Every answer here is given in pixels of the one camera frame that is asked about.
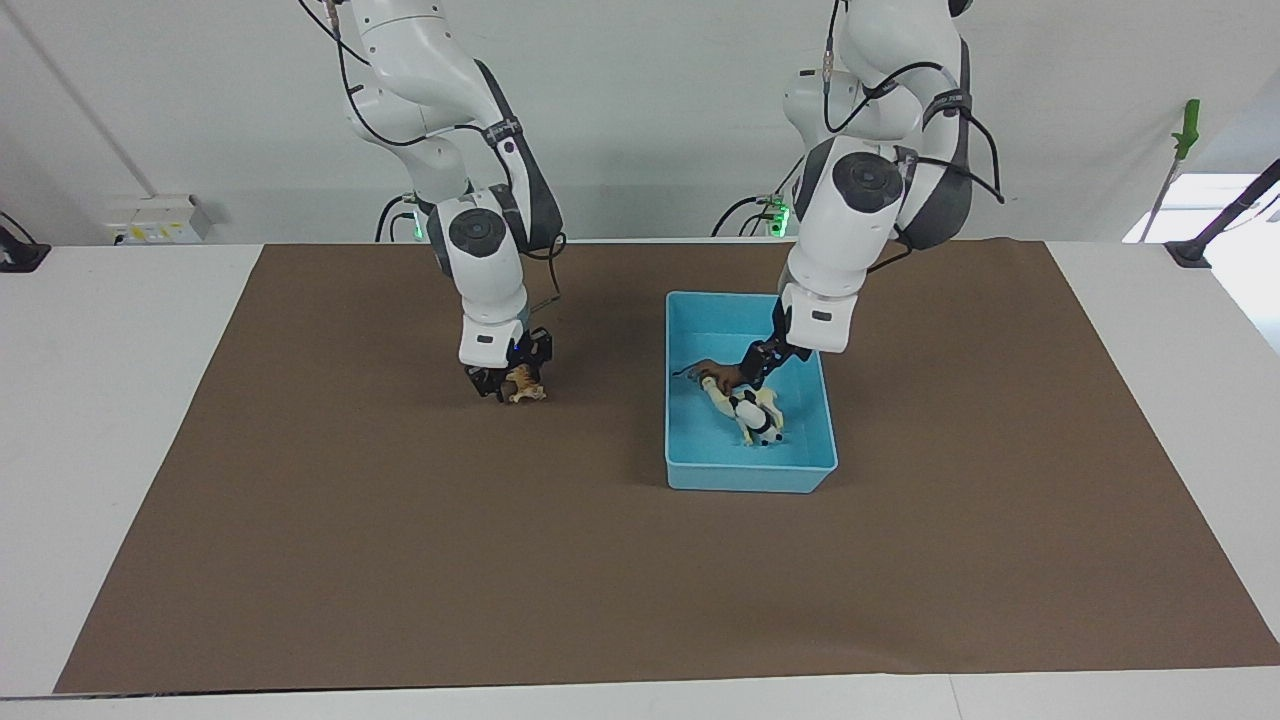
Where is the brown table mat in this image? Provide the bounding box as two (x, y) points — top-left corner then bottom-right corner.
(55, 238), (1280, 694)

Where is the brown lion toy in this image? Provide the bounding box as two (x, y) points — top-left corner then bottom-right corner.
(672, 360), (746, 396)

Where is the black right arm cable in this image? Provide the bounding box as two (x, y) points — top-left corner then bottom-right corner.
(298, 0), (568, 301)

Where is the black table clamp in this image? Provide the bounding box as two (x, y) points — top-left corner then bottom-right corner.
(0, 212), (51, 273)

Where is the black left base cable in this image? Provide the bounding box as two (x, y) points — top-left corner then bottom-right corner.
(712, 158), (796, 239)

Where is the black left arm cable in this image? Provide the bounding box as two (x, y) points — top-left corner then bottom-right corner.
(822, 0), (1005, 276)

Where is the green handled tool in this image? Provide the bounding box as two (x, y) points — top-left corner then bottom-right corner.
(1143, 98), (1201, 241)

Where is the black right base cable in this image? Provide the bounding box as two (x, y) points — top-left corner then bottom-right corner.
(375, 193), (421, 243)

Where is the black white panda toy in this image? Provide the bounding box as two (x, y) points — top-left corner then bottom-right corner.
(728, 392), (786, 448)

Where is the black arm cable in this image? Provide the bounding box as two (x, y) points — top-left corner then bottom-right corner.
(298, 0), (568, 301)
(822, 0), (1005, 276)

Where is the black angled stand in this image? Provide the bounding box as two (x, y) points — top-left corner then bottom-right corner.
(1165, 158), (1280, 269)

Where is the black base cable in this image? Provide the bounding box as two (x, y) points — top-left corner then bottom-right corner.
(712, 158), (796, 239)
(375, 193), (421, 243)

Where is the cream llama toy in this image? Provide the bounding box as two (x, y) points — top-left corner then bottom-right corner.
(700, 375), (783, 446)

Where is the light blue storage box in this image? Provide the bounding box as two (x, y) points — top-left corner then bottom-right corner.
(665, 291), (839, 494)

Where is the white wall socket box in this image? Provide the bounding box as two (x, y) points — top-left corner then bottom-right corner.
(108, 195), (213, 247)

